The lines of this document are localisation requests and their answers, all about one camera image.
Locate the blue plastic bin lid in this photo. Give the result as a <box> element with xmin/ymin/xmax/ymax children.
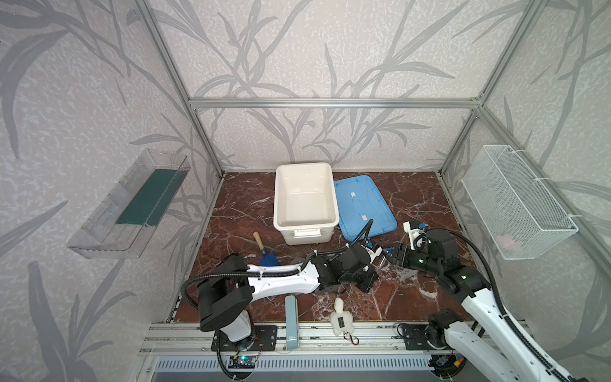
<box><xmin>334</xmin><ymin>175</ymin><xmax>398</xmax><ymax>241</ymax></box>

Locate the blue garden trowel wooden handle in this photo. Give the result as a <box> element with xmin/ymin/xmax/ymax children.
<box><xmin>253</xmin><ymin>232</ymin><xmax>279</xmax><ymax>267</ymax></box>

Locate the white plastic squeeze bottle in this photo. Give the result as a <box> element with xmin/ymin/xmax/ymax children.
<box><xmin>329</xmin><ymin>297</ymin><xmax>354</xmax><ymax>337</ymax></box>

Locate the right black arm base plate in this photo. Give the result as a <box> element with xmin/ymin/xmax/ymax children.
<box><xmin>397</xmin><ymin>322</ymin><xmax>445</xmax><ymax>350</ymax></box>

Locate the white wire mesh basket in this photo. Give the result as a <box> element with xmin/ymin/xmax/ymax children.
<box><xmin>461</xmin><ymin>145</ymin><xmax>579</xmax><ymax>261</ymax></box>

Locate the light blue standing block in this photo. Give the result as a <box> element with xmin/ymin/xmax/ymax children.
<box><xmin>285</xmin><ymin>295</ymin><xmax>299</xmax><ymax>351</ymax></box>

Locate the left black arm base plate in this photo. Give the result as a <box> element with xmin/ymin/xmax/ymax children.
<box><xmin>211</xmin><ymin>325</ymin><xmax>278</xmax><ymax>353</ymax></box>

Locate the pink object in basket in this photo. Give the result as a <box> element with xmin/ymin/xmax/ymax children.
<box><xmin>495</xmin><ymin>234</ymin><xmax>518</xmax><ymax>251</ymax></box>

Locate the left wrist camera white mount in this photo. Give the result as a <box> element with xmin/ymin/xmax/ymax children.
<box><xmin>364</xmin><ymin>241</ymin><xmax>383</xmax><ymax>264</ymax></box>

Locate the aluminium front rail frame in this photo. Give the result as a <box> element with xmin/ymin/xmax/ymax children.
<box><xmin>138</xmin><ymin>322</ymin><xmax>453</xmax><ymax>357</ymax></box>

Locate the white plastic storage bin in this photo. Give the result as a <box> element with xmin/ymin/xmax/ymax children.
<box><xmin>274</xmin><ymin>162</ymin><xmax>340</xmax><ymax>246</ymax></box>

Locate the green circuit board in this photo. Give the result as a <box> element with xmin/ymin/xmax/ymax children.
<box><xmin>228</xmin><ymin>355</ymin><xmax>257</xmax><ymax>369</ymax></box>

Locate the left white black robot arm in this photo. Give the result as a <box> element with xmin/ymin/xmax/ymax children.
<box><xmin>181</xmin><ymin>242</ymin><xmax>383</xmax><ymax>345</ymax></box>

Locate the clear test tube rack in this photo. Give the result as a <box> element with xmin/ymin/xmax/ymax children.
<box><xmin>380</xmin><ymin>259</ymin><xmax>418</xmax><ymax>283</ymax></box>

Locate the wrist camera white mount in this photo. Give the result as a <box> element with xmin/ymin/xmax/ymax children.
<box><xmin>364</xmin><ymin>241</ymin><xmax>383</xmax><ymax>264</ymax></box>
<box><xmin>403</xmin><ymin>221</ymin><xmax>427</xmax><ymax>251</ymax></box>

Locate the clear acrylic wall shelf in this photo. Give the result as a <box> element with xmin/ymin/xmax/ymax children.
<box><xmin>68</xmin><ymin>149</ymin><xmax>191</xmax><ymax>259</ymax></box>

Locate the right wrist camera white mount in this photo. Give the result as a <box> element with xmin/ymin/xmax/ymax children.
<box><xmin>403</xmin><ymin>221</ymin><xmax>427</xmax><ymax>251</ymax></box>

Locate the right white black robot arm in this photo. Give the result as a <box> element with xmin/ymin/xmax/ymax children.
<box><xmin>383</xmin><ymin>229</ymin><xmax>574</xmax><ymax>381</ymax></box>

